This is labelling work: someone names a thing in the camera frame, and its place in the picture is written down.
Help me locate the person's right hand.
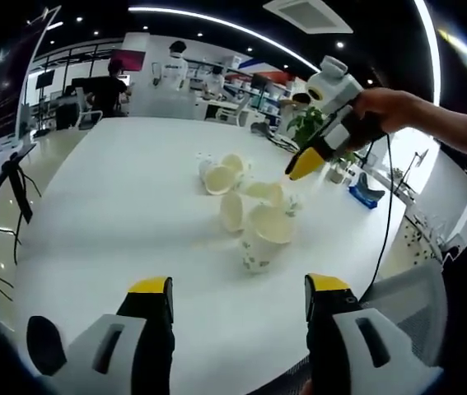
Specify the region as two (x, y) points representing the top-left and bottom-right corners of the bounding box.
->
(353, 87), (420, 134)

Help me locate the white counter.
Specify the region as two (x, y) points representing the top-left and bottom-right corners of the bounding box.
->
(194, 98), (242, 123)

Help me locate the ceiling air vent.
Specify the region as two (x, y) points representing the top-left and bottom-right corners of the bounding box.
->
(262, 0), (354, 35)

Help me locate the black cable bundle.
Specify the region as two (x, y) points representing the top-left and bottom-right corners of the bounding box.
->
(250, 122), (300, 152)

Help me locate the dark grey curved holder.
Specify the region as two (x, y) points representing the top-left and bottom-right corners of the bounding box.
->
(357, 172), (387, 203)

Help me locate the black chair armrest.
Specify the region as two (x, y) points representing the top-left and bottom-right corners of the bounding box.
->
(26, 315), (68, 378)

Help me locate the pink display screen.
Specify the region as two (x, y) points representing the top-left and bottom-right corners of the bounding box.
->
(110, 49), (144, 72)

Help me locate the black office chair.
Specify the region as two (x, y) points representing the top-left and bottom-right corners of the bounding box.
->
(54, 88), (94, 131)

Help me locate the grey low partition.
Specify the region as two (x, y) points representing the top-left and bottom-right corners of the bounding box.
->
(128, 91), (198, 120)

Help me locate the grey mesh office chair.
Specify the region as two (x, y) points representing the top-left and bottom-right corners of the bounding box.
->
(257, 261), (451, 395)

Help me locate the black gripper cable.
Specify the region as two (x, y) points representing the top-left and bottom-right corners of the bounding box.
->
(360, 132), (395, 301)

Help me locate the black monitor on stand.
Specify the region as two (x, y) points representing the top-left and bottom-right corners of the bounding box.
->
(36, 70), (57, 104)

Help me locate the cluster of paper cups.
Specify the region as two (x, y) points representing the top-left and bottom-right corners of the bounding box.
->
(198, 152), (305, 276)

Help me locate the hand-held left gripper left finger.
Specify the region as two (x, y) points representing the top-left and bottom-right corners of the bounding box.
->
(54, 276), (175, 395)

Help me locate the linear ceiling light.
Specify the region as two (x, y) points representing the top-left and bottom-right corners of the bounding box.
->
(413, 0), (443, 106)
(128, 4), (321, 72)

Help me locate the white table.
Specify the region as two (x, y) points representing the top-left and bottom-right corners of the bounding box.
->
(8, 116), (408, 395)

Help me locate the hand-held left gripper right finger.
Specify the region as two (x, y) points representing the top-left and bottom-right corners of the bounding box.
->
(304, 273), (432, 395)

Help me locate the white storage shelf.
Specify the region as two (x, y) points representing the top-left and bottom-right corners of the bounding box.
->
(224, 67), (300, 124)

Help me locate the green potted plant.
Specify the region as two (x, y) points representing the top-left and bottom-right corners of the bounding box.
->
(286, 105), (361, 185)

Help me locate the white office chair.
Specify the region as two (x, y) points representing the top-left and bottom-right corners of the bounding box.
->
(215, 97), (251, 127)

